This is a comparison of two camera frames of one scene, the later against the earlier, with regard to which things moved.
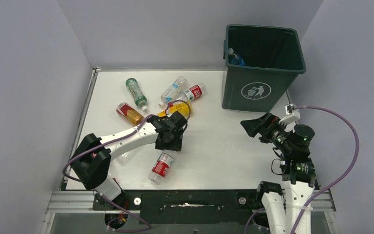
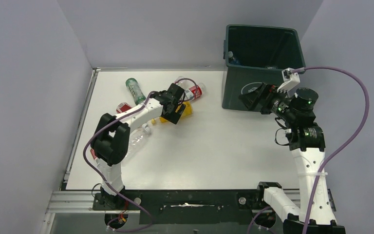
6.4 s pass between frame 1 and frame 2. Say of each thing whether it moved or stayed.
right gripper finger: moved
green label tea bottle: stayed
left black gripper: moved
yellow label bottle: stayed
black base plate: stayed
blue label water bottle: moved
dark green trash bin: stayed
